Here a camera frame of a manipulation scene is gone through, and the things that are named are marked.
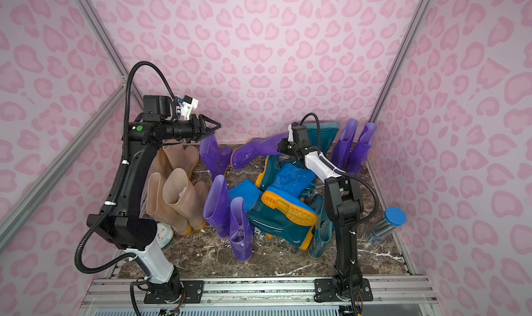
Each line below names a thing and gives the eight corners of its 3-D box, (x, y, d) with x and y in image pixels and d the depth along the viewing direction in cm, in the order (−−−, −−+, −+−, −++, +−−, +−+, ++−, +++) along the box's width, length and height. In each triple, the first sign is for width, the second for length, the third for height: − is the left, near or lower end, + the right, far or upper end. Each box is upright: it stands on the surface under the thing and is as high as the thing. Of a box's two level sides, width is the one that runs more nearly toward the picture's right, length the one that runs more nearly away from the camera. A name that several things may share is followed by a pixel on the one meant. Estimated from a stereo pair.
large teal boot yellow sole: (249, 230, 89) (245, 215, 77) (261, 205, 97) (259, 187, 85) (306, 253, 83) (311, 240, 71) (314, 224, 91) (320, 209, 79)
